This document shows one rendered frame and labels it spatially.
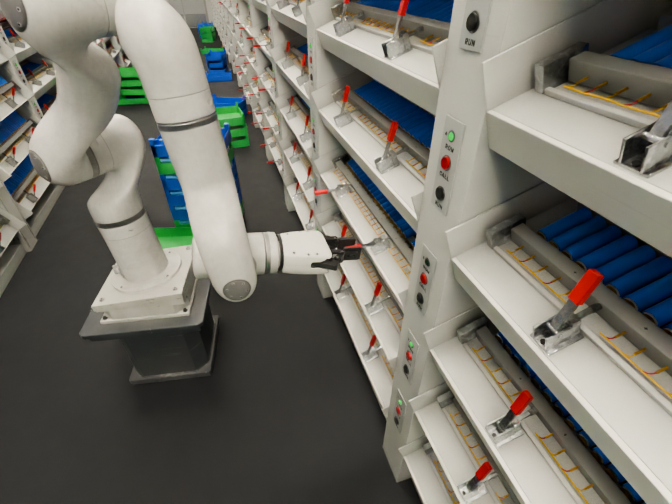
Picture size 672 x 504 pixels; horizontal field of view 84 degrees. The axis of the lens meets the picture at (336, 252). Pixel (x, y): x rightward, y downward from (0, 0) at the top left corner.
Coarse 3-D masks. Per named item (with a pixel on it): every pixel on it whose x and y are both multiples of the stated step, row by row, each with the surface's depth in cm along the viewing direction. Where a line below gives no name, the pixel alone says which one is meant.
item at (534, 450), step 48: (432, 336) 60; (480, 336) 58; (480, 384) 55; (528, 384) 51; (480, 432) 51; (528, 432) 49; (576, 432) 47; (528, 480) 46; (576, 480) 44; (624, 480) 42
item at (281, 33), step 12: (276, 24) 149; (276, 36) 151; (288, 36) 153; (276, 72) 159; (276, 84) 164; (288, 84) 164; (276, 96) 170; (276, 108) 177; (288, 132) 176; (288, 168) 187; (288, 192) 195; (288, 204) 199
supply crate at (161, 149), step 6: (228, 126) 172; (222, 132) 175; (228, 132) 171; (150, 138) 156; (156, 138) 163; (228, 138) 171; (150, 144) 156; (156, 144) 162; (228, 144) 170; (156, 150) 158; (162, 150) 158; (156, 156) 160; (162, 156) 160; (168, 156) 160
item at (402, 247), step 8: (344, 168) 108; (344, 176) 107; (352, 176) 103; (352, 184) 101; (352, 192) 100; (360, 192) 97; (368, 200) 93; (368, 208) 92; (376, 208) 90; (376, 216) 87; (384, 216) 86; (384, 224) 84; (376, 232) 86; (392, 232) 82; (392, 240) 81; (400, 240) 79; (392, 248) 80; (400, 248) 77; (408, 248) 77; (408, 256) 75; (408, 264) 75; (408, 272) 74
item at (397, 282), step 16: (320, 160) 113; (336, 160) 112; (336, 176) 111; (352, 208) 97; (352, 224) 92; (368, 224) 90; (368, 240) 86; (384, 256) 81; (384, 272) 78; (400, 272) 76; (400, 288) 73; (400, 304) 72
